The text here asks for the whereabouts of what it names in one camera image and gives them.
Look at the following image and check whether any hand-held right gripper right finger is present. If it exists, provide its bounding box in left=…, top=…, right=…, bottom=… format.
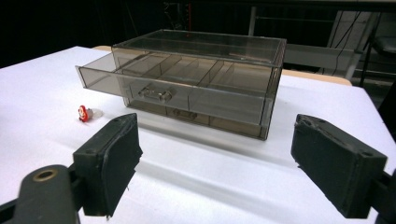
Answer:
left=290, top=113, right=389, bottom=219

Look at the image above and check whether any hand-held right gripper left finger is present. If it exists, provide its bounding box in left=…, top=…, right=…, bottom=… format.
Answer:
left=72, top=113, right=144, bottom=218

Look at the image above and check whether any small red white figurine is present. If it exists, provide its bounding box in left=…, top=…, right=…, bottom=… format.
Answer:
left=78, top=105, right=94, bottom=123

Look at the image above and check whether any smoky transparent drawer organizer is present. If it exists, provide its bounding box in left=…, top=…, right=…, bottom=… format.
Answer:
left=111, top=29, right=288, bottom=141

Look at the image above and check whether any black cable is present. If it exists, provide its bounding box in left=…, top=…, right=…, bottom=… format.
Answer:
left=330, top=11, right=363, bottom=50

